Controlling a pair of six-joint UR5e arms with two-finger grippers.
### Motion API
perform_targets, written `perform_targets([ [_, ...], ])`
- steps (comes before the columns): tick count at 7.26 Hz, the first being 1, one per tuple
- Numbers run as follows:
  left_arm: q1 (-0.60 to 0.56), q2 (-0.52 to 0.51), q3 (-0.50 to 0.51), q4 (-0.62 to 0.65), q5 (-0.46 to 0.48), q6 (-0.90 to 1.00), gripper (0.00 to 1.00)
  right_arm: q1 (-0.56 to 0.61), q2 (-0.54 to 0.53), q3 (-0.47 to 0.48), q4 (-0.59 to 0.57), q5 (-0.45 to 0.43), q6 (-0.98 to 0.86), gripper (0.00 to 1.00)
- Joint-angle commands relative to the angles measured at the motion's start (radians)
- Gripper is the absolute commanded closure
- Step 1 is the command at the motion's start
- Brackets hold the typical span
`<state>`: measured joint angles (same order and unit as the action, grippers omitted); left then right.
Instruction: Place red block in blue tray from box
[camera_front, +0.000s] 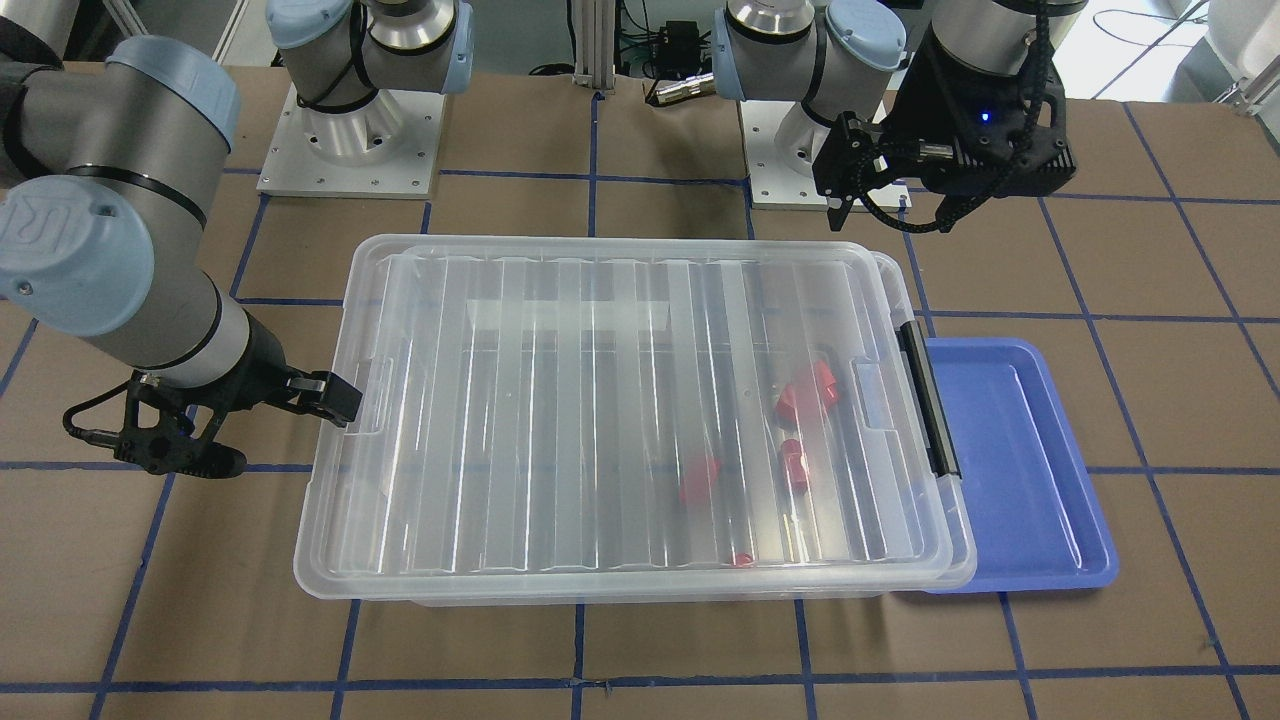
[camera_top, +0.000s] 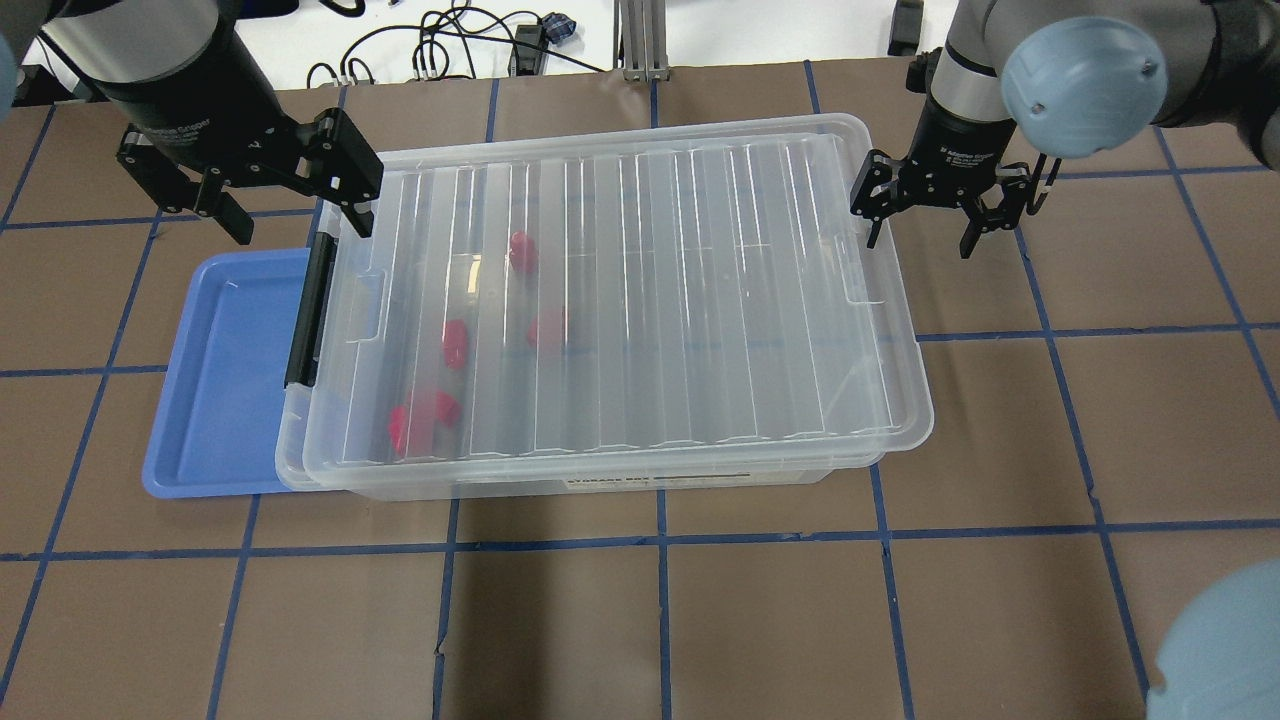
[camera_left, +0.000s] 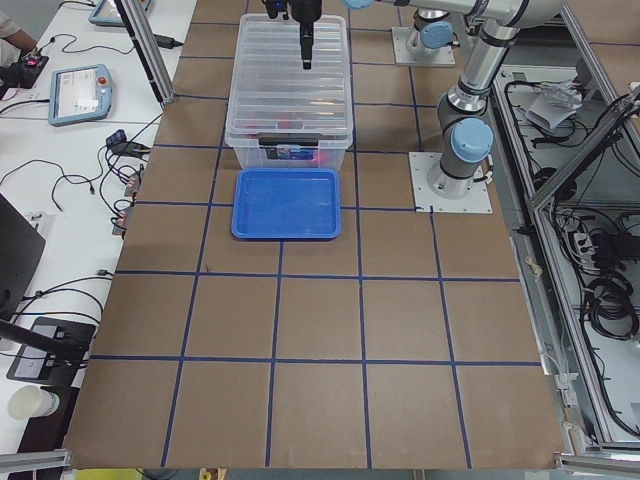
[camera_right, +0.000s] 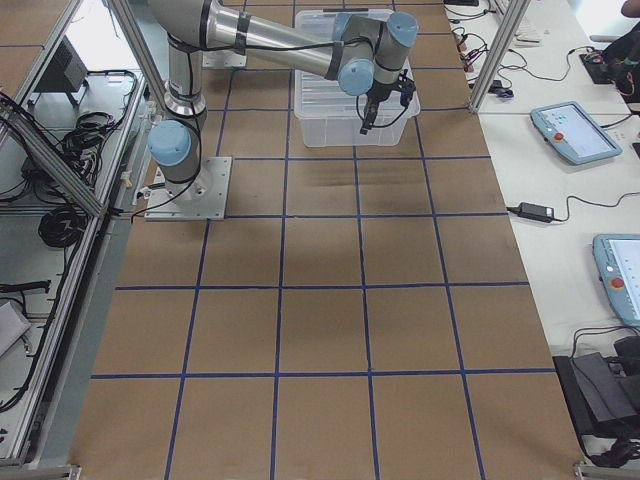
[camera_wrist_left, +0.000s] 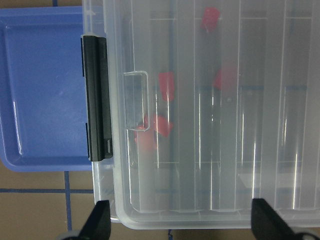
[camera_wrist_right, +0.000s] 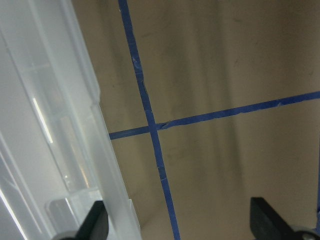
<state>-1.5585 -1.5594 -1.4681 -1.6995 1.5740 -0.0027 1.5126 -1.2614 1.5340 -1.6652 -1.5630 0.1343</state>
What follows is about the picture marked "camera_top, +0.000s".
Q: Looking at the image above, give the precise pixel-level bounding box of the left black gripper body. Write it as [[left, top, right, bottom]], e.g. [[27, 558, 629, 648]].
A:
[[104, 60, 332, 187]]

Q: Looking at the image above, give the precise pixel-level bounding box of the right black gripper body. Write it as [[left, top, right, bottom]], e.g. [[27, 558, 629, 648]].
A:
[[900, 95, 1016, 210]]

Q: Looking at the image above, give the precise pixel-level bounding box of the clear plastic box lid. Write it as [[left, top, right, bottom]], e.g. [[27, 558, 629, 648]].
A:
[[300, 111, 934, 473]]

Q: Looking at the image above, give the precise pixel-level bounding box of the red block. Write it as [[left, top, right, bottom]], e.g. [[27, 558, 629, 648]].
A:
[[525, 306, 570, 354], [442, 318, 470, 372], [508, 231, 539, 277], [387, 389, 462, 459]]

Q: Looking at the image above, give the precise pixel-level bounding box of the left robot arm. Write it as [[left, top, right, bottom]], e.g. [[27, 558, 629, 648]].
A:
[[3, 1, 384, 245]]

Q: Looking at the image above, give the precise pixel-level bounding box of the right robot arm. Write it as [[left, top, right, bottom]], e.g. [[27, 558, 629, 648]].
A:
[[850, 1, 1279, 258]]

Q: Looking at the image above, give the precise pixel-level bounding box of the clear plastic storage box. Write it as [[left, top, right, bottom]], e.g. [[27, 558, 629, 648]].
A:
[[276, 111, 934, 498]]

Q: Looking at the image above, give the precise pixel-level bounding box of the blue plastic tray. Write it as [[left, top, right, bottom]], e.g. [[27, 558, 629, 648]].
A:
[[142, 249, 308, 498]]

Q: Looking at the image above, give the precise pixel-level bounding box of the black box latch handle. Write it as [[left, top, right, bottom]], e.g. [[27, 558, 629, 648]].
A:
[[284, 231, 338, 387]]

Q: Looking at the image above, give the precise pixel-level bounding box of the aluminium frame post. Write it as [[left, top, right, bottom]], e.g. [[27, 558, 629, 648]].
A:
[[614, 0, 671, 83]]

